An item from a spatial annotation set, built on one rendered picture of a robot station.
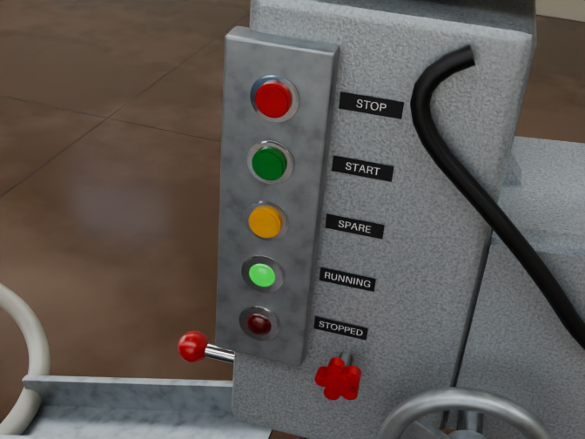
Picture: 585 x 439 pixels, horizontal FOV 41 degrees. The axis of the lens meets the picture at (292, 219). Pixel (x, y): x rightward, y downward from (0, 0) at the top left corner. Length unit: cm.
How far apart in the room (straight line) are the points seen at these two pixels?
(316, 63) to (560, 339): 30
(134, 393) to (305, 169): 54
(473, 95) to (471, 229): 11
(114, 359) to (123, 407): 150
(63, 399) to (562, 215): 72
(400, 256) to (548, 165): 18
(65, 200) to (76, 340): 91
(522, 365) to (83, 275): 238
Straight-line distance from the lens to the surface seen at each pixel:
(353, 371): 66
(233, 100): 58
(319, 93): 56
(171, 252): 304
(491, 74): 55
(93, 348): 262
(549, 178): 71
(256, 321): 66
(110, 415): 108
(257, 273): 63
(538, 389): 70
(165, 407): 104
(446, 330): 66
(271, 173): 58
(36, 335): 121
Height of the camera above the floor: 169
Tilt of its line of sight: 31 degrees down
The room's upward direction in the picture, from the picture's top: 5 degrees clockwise
